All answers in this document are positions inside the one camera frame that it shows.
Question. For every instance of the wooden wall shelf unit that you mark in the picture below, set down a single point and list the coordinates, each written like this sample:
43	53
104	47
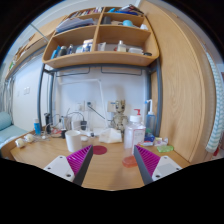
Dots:
117	38

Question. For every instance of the clear water bottle white cap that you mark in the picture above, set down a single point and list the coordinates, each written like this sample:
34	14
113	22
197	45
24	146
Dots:
134	134

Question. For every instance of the white crumpled tissue pack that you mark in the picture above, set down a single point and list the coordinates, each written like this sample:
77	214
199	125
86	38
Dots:
110	135

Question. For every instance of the small blue bottle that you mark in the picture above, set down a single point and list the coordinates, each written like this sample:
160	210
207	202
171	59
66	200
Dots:
37	126

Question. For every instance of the teal bed cushion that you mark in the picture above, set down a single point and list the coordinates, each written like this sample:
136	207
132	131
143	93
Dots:
5	120

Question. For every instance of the blue spray bottle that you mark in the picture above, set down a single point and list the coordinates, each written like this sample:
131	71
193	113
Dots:
150	118

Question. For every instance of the orange round coaster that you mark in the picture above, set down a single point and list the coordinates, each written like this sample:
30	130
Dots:
129	162

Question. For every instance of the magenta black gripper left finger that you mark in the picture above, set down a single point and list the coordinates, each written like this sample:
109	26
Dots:
73	167

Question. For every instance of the dark red round coaster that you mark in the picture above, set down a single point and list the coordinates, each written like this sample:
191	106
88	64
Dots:
99	150

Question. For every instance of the white round earbud case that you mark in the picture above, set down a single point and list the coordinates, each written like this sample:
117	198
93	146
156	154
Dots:
20	143

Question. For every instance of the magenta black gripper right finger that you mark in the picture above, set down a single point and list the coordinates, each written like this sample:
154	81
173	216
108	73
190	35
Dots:
152	167

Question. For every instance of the tall wooden wardrobe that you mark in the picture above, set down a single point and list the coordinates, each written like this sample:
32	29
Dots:
188	107

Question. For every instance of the striped hanging towel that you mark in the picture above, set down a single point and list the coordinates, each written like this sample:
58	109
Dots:
218	124

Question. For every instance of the black power adapter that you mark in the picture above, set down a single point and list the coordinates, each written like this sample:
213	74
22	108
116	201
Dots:
83	125

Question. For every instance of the wooden groot figurine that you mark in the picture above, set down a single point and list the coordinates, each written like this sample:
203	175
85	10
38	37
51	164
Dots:
119	120

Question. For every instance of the white plastic cup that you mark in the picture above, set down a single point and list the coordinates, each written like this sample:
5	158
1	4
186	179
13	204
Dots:
73	140

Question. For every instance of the green soap bar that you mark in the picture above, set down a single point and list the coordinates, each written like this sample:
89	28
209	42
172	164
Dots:
165	148

